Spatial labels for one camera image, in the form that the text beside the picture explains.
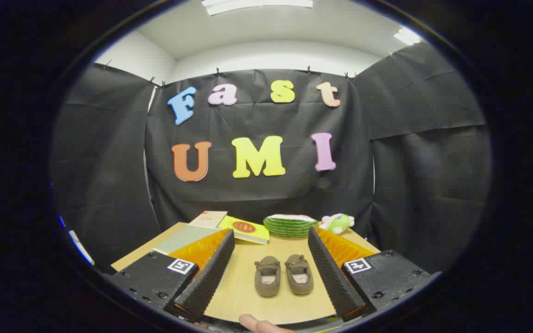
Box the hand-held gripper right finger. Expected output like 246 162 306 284
307 226 443 323

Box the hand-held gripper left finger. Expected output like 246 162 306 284
102 228 236 323

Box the brown suede shoe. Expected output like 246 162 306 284
254 256 281 297
285 254 314 296

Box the grey-green fabric storage box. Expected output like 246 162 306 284
153 225 223 255

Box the green and pink plush toy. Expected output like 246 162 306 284
318 213 355 235

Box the beige book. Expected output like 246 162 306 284
189 211 228 229

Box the yellow book with red circle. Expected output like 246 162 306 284
218 216 271 245

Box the watermelon slice plush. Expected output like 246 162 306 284
263 214 319 239

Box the small ceiling light panel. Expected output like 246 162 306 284
393 28 422 46

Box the long ceiling light panel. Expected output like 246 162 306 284
202 0 314 16

